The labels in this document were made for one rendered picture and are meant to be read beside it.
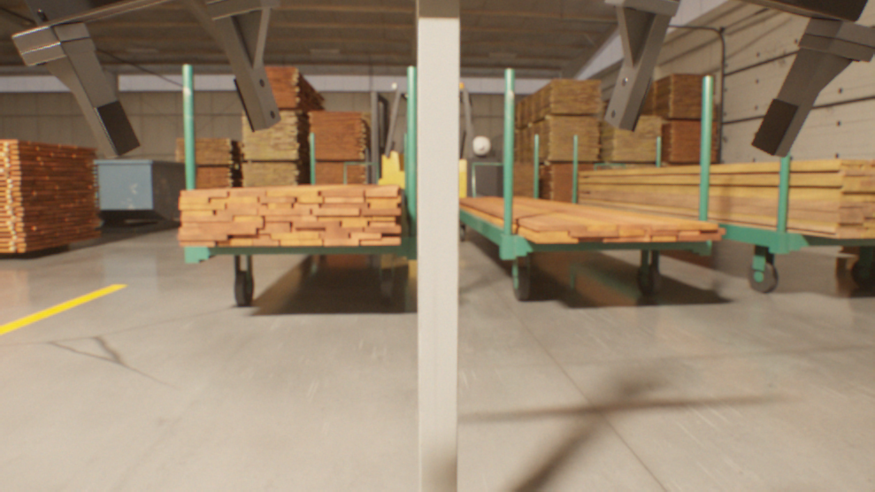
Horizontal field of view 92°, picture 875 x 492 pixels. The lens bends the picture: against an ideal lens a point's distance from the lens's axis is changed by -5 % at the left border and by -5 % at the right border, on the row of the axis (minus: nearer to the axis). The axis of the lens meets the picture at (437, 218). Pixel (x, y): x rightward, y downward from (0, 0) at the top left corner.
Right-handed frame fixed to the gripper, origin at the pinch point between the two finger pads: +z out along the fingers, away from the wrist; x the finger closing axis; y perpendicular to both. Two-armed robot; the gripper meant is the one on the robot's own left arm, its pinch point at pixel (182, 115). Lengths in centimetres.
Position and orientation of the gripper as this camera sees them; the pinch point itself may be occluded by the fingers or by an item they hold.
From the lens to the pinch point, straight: 40.3
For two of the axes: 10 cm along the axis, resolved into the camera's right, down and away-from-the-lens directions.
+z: 1.8, 8.7, 4.5
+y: 0.9, -4.7, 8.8
